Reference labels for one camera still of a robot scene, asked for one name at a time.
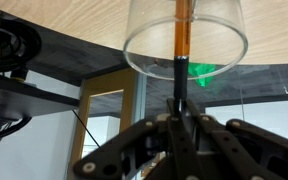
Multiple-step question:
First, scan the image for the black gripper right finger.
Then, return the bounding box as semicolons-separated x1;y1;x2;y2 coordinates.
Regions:
183;98;288;180

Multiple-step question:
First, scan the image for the wooden door frame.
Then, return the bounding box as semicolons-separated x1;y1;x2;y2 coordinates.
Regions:
66;67;139;180

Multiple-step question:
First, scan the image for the clear drinking glass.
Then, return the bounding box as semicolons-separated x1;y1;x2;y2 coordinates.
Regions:
122;0;250;82

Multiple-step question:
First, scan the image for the green cloth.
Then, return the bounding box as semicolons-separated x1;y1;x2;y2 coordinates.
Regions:
187;62;217;88

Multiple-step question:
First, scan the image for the black coiled cable bundle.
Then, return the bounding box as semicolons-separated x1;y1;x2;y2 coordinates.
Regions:
0;5;43;74

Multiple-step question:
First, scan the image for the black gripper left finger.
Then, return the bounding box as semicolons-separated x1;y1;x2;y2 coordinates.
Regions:
72;97;199;180

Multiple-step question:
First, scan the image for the orange and black pen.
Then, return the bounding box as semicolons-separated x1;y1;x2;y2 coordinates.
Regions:
172;0;195;102

